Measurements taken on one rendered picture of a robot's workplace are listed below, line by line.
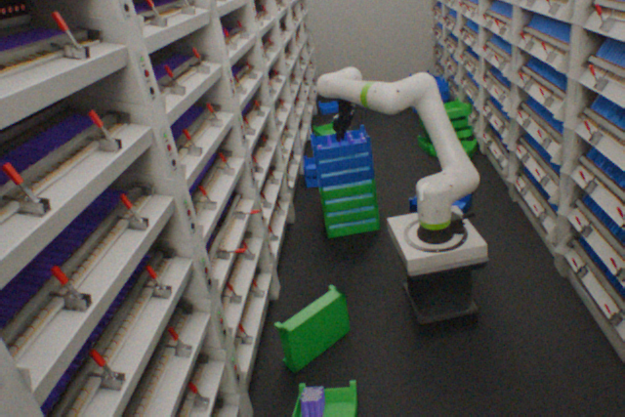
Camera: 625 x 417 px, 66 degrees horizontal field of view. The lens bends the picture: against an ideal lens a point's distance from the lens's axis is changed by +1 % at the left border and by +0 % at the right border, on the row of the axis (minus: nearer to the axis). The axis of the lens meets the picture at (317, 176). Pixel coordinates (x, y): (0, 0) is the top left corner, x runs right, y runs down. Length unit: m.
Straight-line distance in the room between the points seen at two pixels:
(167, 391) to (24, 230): 0.61
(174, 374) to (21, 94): 0.77
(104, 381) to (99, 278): 0.20
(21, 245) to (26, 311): 0.16
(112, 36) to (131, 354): 0.69
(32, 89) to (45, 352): 0.42
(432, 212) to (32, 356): 1.40
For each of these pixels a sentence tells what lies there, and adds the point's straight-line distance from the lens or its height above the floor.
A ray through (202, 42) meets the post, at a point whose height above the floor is 1.20.
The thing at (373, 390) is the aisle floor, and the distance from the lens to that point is 1.89.
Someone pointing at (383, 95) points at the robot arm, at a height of 0.91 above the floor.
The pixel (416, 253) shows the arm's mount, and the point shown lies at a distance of 1.91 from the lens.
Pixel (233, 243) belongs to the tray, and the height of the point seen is 0.54.
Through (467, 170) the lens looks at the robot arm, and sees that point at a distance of 1.97.
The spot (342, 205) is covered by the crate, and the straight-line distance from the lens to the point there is 2.60.
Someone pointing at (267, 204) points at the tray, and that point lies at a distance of 2.36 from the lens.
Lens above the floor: 1.43
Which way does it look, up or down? 25 degrees down
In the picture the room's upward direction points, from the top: 9 degrees counter-clockwise
